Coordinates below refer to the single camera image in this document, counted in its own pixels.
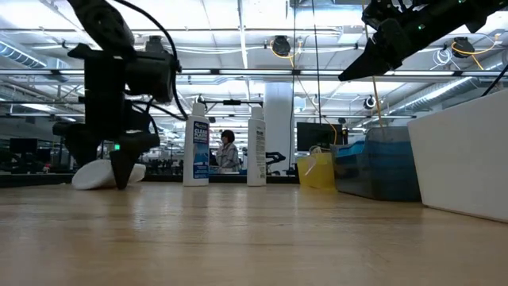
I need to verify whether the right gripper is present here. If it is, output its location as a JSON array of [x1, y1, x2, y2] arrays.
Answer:
[[338, 17, 416, 83]]

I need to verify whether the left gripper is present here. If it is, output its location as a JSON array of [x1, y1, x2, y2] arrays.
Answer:
[[53, 42, 160, 190]]

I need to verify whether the white bottle with blue label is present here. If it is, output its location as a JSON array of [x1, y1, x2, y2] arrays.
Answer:
[[246, 105, 267, 187], [182, 102, 210, 187], [71, 158, 147, 191]]

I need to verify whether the small black monitor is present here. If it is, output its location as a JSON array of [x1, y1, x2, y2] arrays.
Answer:
[[8, 137, 39, 155]]

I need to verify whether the yellow translucent plastic bin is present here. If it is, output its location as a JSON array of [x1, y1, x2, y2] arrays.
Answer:
[[296, 152, 337, 190]]

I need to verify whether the person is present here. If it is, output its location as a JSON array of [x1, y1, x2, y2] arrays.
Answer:
[[214, 129, 242, 175]]

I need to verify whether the grey translucent plastic bin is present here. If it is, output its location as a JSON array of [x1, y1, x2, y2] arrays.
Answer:
[[330, 126, 422, 203]]

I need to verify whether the white plastic bin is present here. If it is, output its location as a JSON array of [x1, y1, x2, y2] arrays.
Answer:
[[407, 89, 508, 223]]

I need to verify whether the yellow hanging cable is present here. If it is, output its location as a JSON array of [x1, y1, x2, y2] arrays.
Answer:
[[371, 75, 386, 129]]

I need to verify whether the black aluminium rig frame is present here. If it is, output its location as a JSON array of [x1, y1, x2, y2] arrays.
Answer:
[[0, 173, 299, 188]]

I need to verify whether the thin yellow cable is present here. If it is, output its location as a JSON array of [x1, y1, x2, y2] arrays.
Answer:
[[323, 117, 338, 154]]

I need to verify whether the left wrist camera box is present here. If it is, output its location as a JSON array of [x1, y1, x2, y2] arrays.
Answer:
[[125, 35, 179, 105]]

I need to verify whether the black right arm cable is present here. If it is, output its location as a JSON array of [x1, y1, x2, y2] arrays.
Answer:
[[482, 63, 508, 98]]

